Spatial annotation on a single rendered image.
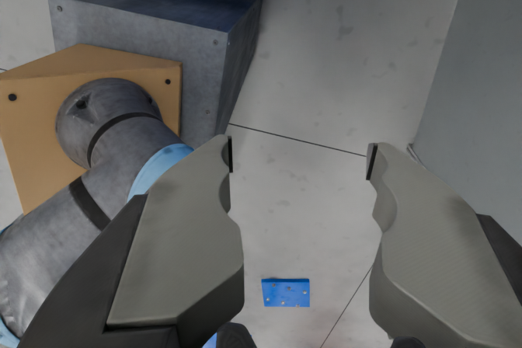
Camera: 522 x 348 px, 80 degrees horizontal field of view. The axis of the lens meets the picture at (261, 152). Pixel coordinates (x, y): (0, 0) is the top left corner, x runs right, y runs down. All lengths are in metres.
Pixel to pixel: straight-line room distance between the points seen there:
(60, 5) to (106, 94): 0.22
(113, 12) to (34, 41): 1.41
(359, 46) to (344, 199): 0.91
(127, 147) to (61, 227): 0.10
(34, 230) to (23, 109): 0.18
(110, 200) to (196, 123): 0.30
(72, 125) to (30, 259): 0.18
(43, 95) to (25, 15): 1.49
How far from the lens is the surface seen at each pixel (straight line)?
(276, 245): 2.27
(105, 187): 0.38
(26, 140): 0.53
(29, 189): 0.58
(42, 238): 0.39
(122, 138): 0.41
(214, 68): 0.58
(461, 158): 1.44
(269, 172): 1.87
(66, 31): 0.66
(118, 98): 0.48
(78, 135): 0.48
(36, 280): 0.39
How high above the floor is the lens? 1.54
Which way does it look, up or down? 59 degrees down
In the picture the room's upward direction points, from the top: 172 degrees counter-clockwise
